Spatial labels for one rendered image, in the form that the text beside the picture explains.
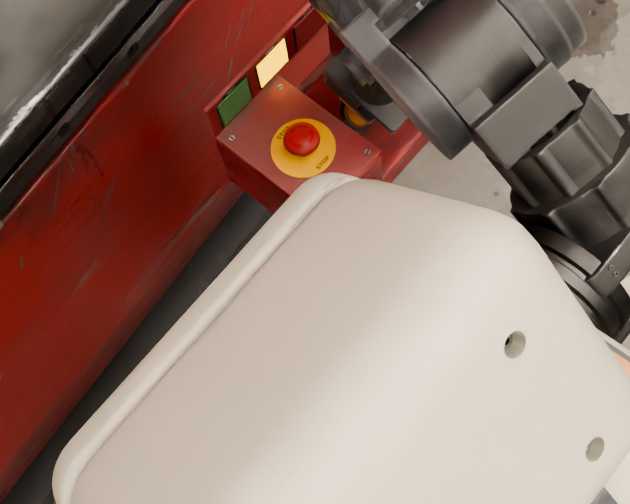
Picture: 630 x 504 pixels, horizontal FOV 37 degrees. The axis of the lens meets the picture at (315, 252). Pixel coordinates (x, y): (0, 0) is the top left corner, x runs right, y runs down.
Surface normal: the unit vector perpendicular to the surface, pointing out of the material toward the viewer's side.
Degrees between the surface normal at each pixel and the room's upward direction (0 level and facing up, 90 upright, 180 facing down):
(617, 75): 0
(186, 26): 90
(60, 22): 0
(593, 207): 48
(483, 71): 39
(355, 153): 0
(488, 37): 23
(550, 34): 54
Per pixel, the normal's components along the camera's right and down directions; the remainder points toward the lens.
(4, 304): 0.81, 0.53
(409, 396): 0.26, -0.05
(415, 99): -0.09, 0.08
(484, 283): 0.07, -0.22
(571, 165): 0.01, 0.46
